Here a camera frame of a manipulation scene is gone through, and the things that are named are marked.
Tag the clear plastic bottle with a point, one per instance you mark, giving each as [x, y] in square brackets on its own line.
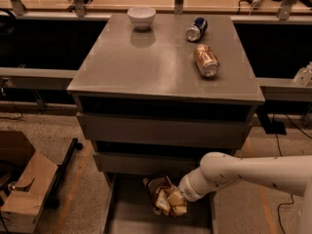
[303, 75]

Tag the blue soda can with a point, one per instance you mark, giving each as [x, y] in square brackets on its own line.
[196, 30]

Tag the gold soda can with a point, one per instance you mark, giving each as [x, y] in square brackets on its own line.
[206, 60]

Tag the grey middle drawer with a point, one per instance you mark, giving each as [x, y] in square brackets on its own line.
[144, 165]

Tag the black metal stand leg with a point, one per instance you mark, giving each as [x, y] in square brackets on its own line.
[52, 201]

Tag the white bowl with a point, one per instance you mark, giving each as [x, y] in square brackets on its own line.
[141, 17]

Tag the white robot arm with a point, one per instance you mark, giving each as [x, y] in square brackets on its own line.
[291, 174]

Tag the grey drawer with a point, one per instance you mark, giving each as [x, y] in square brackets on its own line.
[144, 165]
[173, 132]

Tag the grey top drawer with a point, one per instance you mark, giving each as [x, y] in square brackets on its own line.
[173, 132]

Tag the grey drawer cabinet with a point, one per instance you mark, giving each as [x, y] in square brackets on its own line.
[153, 74]

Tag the brown chip bag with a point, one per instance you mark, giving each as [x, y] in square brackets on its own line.
[153, 186]

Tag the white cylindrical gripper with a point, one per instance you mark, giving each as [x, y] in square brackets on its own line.
[185, 189]

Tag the open bottom drawer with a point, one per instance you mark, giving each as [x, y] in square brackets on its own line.
[128, 211]

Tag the cardboard box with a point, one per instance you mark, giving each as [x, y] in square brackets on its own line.
[33, 175]

